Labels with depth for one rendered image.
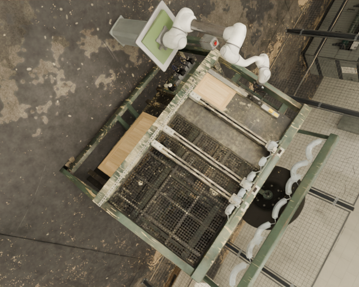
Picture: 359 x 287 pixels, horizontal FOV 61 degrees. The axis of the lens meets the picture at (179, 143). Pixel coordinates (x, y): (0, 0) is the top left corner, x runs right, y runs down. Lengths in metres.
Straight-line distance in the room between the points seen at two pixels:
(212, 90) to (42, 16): 1.89
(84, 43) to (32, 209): 1.99
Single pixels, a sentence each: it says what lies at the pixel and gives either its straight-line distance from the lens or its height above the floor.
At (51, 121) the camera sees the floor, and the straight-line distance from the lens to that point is 3.66.
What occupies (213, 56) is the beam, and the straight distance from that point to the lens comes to 3.73.
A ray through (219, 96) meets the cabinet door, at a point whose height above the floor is 1.12.
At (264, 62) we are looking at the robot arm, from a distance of 3.22.
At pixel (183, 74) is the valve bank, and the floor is 0.76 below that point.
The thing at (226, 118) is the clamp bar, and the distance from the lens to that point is 3.41.
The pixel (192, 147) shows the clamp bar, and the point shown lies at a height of 1.22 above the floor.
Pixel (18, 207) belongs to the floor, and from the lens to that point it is 3.95.
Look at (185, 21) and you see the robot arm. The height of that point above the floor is 1.04.
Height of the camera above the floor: 3.22
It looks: 40 degrees down
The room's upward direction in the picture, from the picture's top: 115 degrees clockwise
